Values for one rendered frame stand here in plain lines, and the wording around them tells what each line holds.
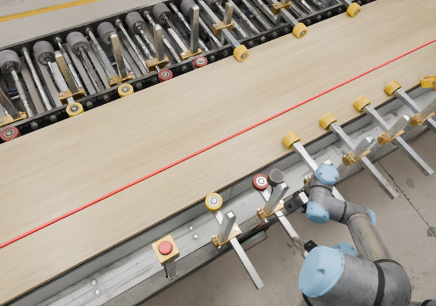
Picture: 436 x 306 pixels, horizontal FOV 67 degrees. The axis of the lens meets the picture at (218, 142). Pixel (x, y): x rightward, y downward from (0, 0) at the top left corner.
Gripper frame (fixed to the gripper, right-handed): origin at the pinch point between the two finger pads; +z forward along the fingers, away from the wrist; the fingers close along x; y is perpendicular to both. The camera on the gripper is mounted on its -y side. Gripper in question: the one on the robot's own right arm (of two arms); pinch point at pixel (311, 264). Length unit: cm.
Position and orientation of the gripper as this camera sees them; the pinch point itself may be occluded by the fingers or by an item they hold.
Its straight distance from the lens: 163.5
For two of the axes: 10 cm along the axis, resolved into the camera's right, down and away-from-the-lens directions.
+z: -0.8, 5.0, 8.6
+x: 8.6, -4.1, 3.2
